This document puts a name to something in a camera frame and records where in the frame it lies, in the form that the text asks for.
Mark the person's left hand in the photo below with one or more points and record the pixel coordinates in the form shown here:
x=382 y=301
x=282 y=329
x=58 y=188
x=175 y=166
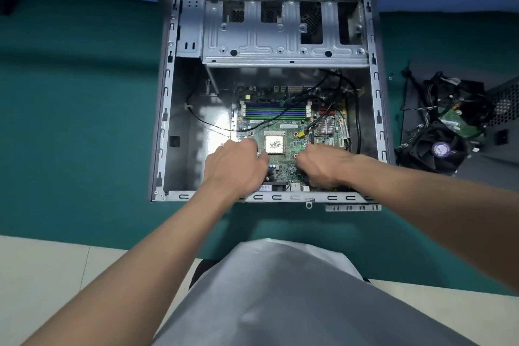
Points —
x=235 y=169

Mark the person's right hand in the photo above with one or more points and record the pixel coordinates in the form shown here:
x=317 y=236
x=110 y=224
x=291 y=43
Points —
x=328 y=167

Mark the green motherboard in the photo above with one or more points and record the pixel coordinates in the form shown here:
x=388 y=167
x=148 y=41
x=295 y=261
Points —
x=284 y=163

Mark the desktop computer case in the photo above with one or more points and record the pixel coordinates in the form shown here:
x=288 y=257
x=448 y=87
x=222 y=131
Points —
x=182 y=155

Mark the cluster of silver screws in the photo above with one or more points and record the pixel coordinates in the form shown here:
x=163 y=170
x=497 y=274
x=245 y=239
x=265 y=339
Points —
x=391 y=76

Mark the black processor cooler fan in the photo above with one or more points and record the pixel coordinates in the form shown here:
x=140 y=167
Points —
x=440 y=149

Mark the silver metal drive cage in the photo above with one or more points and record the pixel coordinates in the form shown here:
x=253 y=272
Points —
x=263 y=49

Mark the hard drive with cables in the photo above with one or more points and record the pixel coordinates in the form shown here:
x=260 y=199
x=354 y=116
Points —
x=458 y=118

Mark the black side panel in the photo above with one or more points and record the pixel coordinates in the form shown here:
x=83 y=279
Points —
x=494 y=171

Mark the silver power supply unit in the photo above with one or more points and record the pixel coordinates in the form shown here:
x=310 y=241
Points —
x=507 y=114

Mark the person's left forearm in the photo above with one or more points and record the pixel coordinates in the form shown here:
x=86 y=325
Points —
x=134 y=272

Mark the person's right forearm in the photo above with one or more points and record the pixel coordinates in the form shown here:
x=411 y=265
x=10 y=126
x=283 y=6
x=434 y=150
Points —
x=446 y=212

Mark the person's black shorts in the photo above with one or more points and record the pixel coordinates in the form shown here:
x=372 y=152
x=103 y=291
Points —
x=202 y=270

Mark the person's white shirt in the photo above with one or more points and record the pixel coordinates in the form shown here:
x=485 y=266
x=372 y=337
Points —
x=304 y=301

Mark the green floor mat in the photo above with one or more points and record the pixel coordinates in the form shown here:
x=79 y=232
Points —
x=73 y=135

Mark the black flat base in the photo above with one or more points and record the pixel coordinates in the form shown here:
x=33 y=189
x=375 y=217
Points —
x=9 y=1

